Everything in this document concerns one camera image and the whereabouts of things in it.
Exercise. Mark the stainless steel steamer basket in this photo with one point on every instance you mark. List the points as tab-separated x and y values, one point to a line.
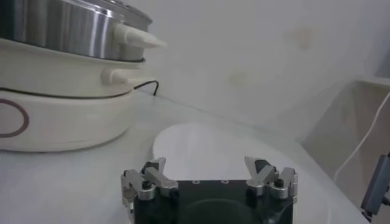
76	30

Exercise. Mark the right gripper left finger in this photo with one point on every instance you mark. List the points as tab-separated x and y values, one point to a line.
152	182

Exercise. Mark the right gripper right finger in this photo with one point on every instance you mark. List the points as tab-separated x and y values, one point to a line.
268	182

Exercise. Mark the white electric cooking pot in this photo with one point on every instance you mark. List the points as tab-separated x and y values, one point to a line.
67	121

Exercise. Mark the white round plate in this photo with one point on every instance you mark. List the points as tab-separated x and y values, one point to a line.
198	149

